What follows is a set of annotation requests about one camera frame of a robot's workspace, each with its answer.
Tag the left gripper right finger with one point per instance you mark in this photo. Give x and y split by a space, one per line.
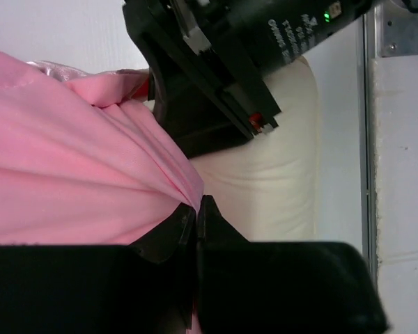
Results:
212 227

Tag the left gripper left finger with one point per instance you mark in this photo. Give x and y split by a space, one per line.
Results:
160 243

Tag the aluminium table frame rail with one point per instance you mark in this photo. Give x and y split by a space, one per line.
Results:
366 51

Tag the cream white pillow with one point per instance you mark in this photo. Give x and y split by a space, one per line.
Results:
266 188

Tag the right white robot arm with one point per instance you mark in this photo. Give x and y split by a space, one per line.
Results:
208 60

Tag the white front cover board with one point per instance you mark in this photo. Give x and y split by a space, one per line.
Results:
394 103

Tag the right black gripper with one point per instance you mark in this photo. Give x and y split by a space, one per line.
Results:
208 60

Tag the pink satin pillowcase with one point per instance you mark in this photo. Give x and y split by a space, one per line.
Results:
83 159

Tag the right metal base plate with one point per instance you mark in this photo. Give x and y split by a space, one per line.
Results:
396 26

